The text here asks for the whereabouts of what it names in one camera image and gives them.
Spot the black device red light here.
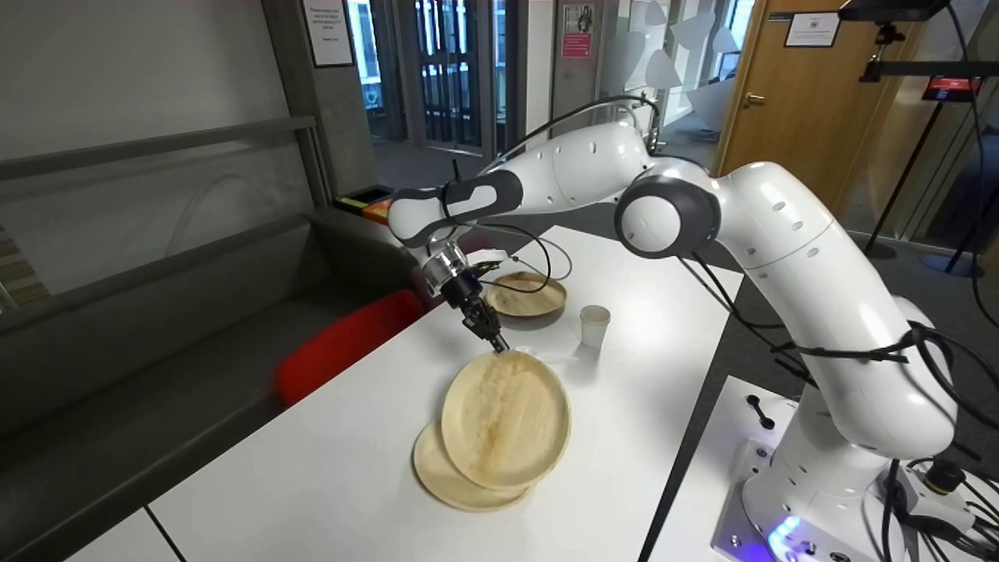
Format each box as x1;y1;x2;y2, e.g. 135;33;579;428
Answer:
921;72;987;102

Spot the pale round palm-leaf plate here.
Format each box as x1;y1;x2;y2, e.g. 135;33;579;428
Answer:
410;417;535;516
436;348;574;493

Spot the white paper cup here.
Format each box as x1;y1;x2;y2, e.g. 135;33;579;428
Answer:
579;303;616;353

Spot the red seat cushion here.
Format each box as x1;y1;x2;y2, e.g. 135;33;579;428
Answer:
273;287;431;409

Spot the black cable bundle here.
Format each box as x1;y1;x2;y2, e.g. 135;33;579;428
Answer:
872;457;999;562

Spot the black tripod stand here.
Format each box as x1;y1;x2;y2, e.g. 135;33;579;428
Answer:
841;0;999;277

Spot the pink paper sign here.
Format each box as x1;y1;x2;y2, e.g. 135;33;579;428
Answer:
559;30;596;63

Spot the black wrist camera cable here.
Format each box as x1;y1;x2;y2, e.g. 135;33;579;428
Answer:
456;91;668;296

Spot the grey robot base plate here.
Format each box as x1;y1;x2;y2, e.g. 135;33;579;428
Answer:
709;471;909;562

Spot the dark glass double door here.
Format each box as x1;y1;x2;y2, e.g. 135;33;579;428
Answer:
353;0;525;166

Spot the wood-grain palm-leaf plate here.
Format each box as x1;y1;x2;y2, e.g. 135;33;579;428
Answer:
484;270;572;322

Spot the black bin lid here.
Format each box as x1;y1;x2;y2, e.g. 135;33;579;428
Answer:
335;186;396;214

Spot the metal glass railing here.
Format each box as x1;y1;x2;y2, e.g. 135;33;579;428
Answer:
0;110;340;339

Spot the orange bin lid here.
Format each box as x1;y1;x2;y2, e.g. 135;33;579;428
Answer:
353;192;404;226

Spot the white door sign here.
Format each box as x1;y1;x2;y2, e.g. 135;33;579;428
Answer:
784;9;843;51

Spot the dark grey sofa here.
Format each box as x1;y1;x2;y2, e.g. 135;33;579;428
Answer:
0;200;451;562

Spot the white wall poster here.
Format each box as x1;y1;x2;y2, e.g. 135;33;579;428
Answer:
300;0;357;72

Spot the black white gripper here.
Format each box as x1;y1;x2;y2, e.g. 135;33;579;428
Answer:
442;258;515;360

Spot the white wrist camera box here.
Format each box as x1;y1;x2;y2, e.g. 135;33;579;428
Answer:
415;240;461;301

